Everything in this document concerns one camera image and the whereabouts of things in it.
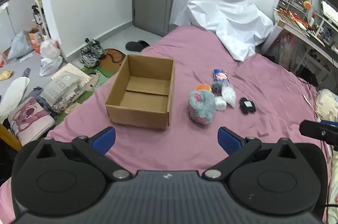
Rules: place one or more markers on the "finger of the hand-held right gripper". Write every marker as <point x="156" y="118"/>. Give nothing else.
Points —
<point x="314" y="130"/>

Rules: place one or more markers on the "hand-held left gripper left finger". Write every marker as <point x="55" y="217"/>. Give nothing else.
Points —
<point x="104" y="139"/>

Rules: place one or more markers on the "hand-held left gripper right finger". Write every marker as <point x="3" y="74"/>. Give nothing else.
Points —
<point x="228" y="141"/>

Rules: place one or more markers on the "cardboard box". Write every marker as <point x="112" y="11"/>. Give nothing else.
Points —
<point x="137" y="114"/>

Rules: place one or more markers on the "small grey knit item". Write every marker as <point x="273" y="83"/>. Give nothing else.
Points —
<point x="216" y="86"/>

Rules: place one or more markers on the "blue printed tissue pack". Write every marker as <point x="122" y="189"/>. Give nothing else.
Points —
<point x="220" y="76"/>

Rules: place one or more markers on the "white soft pad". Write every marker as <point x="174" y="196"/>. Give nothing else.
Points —
<point x="220" y="105"/>

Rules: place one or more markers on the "orange round soft item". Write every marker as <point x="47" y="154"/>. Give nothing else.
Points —
<point x="202" y="87"/>

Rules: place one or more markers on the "thin wooden stick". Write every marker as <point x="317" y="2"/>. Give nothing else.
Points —
<point x="311" y="104"/>

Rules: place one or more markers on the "cream blanket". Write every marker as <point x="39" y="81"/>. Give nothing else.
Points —
<point x="327" y="105"/>

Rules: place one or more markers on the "black fuzzy item white label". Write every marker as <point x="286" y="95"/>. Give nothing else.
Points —
<point x="247" y="105"/>

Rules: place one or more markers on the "grey pink plush toy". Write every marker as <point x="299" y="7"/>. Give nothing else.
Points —
<point x="203" y="108"/>

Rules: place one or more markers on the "clear plastic bag white filling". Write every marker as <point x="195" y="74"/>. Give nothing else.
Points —
<point x="228" y="94"/>

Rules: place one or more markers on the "green floor mat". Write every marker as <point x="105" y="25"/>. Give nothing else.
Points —
<point x="99" y="75"/>

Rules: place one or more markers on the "clear wrapped package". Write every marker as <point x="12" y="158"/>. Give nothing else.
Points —
<point x="60" y="86"/>

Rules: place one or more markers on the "white desk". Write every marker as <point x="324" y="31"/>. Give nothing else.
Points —
<point x="314" y="55"/>

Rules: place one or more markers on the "pink printed cushion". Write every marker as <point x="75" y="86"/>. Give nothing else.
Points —
<point x="29" y="118"/>

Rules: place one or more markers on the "brown round rug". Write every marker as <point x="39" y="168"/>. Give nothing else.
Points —
<point x="113" y="59"/>

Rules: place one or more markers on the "pink bed sheet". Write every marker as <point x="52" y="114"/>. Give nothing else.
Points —
<point x="200" y="49"/>

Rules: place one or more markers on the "black slippers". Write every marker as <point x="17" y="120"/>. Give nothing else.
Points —
<point x="136" y="46"/>

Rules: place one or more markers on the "long white pillow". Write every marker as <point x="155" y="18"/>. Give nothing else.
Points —
<point x="13" y="92"/>

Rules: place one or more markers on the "white bottle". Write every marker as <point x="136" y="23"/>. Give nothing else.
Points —
<point x="311" y="19"/>

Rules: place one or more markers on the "yellow cloth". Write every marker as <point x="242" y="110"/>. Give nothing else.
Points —
<point x="5" y="75"/>

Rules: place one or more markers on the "orange carton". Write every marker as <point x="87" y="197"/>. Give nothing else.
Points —
<point x="35" y="42"/>

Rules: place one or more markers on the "white keyboard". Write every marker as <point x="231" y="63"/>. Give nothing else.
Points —
<point x="330" y="11"/>

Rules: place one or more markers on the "grey plastic bag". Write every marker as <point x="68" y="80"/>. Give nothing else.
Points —
<point x="18" y="44"/>

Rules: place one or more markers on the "white cover sheet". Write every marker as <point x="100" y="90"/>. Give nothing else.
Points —
<point x="211" y="10"/>

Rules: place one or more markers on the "white cabinet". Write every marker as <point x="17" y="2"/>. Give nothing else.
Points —
<point x="18" y="15"/>

